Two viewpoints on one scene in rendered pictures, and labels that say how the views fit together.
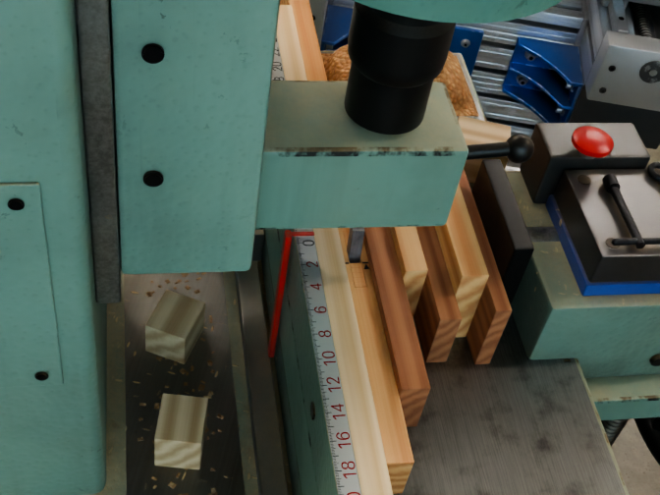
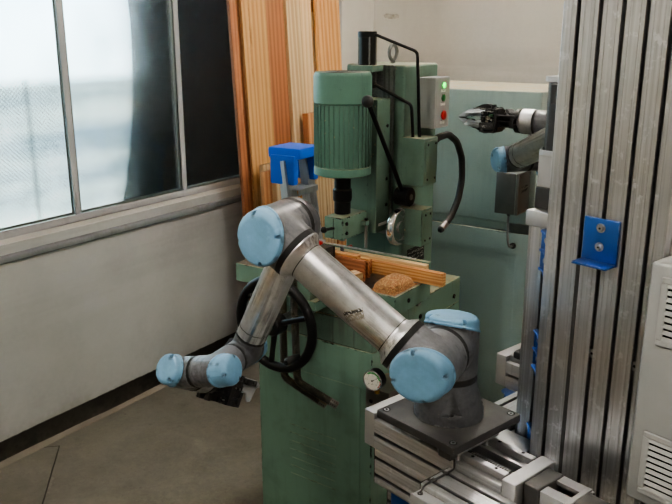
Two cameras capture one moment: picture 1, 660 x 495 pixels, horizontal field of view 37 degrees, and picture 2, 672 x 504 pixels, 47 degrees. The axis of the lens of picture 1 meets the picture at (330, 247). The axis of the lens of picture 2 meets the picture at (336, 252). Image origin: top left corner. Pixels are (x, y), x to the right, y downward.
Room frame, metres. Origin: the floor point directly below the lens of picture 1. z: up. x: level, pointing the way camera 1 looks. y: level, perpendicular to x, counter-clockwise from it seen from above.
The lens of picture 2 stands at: (2.32, -1.51, 1.62)
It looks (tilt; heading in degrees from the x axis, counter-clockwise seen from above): 16 degrees down; 141
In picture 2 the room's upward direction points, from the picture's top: straight up
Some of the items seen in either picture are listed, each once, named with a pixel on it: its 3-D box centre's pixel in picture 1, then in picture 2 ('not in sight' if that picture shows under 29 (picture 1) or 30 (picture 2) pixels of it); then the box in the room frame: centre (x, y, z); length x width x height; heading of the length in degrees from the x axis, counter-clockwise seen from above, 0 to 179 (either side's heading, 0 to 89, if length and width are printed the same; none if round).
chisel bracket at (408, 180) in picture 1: (342, 160); (346, 226); (0.48, 0.00, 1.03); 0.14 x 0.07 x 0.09; 107
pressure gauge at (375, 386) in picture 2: not in sight; (375, 381); (0.80, -0.14, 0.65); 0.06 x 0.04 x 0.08; 17
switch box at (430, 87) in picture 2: not in sight; (434, 102); (0.53, 0.33, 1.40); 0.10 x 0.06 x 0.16; 107
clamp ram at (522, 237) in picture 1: (529, 244); not in sight; (0.52, -0.15, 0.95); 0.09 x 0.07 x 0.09; 17
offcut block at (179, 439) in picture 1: (181, 431); not in sight; (0.39, 0.08, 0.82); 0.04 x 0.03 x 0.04; 6
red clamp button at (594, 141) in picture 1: (592, 141); not in sight; (0.56, -0.17, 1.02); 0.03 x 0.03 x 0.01
